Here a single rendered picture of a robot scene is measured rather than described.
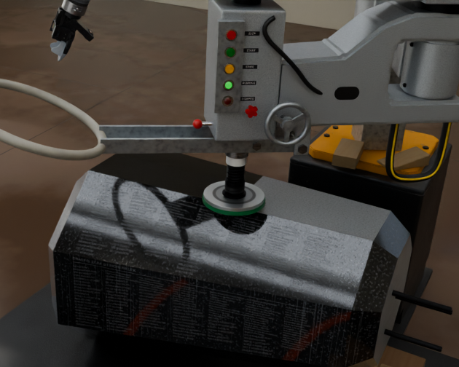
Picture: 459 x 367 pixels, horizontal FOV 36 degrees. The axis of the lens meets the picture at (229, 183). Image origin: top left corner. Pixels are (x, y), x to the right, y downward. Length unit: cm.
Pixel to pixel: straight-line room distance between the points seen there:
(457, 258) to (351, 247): 173
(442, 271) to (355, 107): 175
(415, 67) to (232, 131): 65
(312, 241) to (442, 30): 80
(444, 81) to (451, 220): 209
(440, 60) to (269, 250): 84
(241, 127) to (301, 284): 56
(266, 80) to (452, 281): 197
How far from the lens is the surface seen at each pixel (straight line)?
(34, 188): 446
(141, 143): 223
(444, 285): 377
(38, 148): 204
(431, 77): 241
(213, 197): 240
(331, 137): 326
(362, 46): 226
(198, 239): 247
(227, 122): 220
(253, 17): 211
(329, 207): 253
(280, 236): 241
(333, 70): 224
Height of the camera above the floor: 199
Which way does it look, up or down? 26 degrees down
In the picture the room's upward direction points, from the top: 3 degrees clockwise
